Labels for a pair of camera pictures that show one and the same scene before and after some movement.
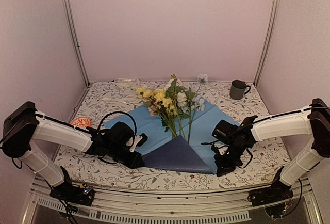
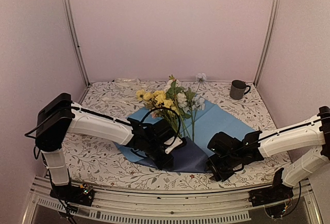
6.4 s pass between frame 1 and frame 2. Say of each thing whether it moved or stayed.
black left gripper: moved
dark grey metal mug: stayed
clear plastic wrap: stayed
